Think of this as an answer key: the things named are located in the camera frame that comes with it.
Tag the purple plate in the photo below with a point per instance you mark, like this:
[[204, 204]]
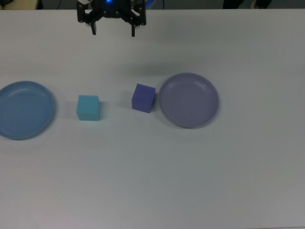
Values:
[[188, 102]]

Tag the light blue cube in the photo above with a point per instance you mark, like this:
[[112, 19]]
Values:
[[87, 109]]

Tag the purple cube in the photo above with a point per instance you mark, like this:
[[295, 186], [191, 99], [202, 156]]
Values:
[[143, 99]]

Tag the blue plate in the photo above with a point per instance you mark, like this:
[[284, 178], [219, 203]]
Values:
[[23, 112]]

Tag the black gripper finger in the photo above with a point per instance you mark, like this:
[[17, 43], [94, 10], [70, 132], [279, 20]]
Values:
[[84, 15], [138, 14]]

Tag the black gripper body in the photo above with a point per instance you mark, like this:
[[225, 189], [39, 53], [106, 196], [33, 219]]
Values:
[[112, 9]]

